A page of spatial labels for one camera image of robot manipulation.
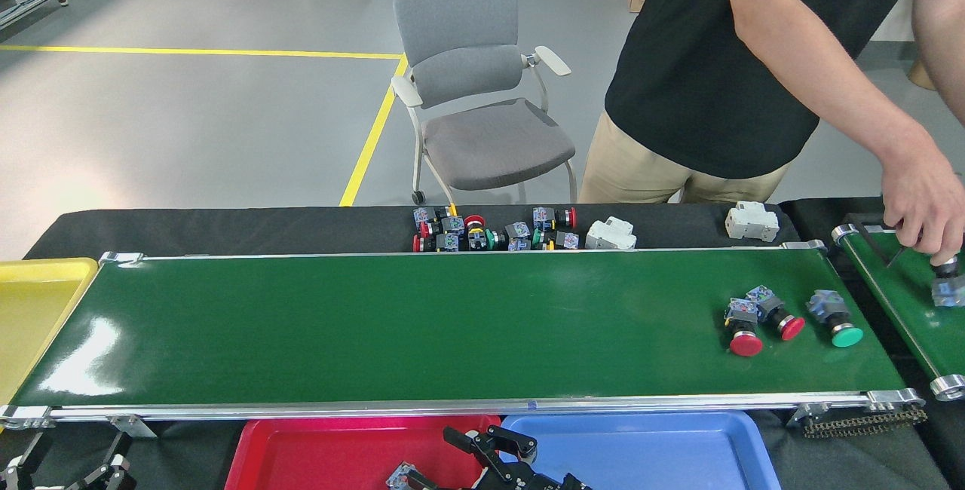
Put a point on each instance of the black guide frame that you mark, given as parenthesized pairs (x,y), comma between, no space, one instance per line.
(888,262)

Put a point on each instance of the person's right hand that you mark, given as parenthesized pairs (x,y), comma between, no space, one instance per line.
(927,203)

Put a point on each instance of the person's right forearm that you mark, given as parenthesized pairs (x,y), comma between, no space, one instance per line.
(829,90)

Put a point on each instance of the blue plastic tray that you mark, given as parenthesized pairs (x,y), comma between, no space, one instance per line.
(663,452)

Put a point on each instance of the red plastic tray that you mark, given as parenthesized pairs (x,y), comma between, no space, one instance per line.
(317,452)

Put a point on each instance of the yellow plastic tray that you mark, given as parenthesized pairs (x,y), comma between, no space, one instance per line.
(30,316)

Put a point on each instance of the person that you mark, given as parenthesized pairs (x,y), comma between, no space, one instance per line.
(716,60)

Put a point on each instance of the white circuit breaker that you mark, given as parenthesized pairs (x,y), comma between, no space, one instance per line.
(609,236)
(752,221)

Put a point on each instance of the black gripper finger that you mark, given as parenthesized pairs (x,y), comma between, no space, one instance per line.
(113,471)
(13,475)

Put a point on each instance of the grey office chair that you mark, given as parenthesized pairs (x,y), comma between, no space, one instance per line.
(460,22)

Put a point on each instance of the green conveyor belt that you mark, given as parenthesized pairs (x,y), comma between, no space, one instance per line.
(452,324)
(912,309)

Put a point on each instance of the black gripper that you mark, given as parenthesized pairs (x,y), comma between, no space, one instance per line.
(539,482)

